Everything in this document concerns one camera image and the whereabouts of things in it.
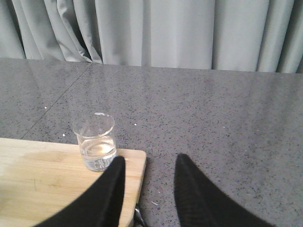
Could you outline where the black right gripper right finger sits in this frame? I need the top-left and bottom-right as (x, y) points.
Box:
(174, 154), (271, 227)

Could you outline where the grey curtain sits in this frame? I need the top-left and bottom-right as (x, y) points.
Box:
(0, 0), (303, 73)

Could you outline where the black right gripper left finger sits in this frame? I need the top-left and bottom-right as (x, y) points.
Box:
(36, 156), (125, 227)

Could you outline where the small glass beaker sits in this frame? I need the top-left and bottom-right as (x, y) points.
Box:
(72, 113), (117, 172)

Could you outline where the bamboo cutting board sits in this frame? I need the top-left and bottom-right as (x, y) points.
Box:
(0, 137), (147, 227)

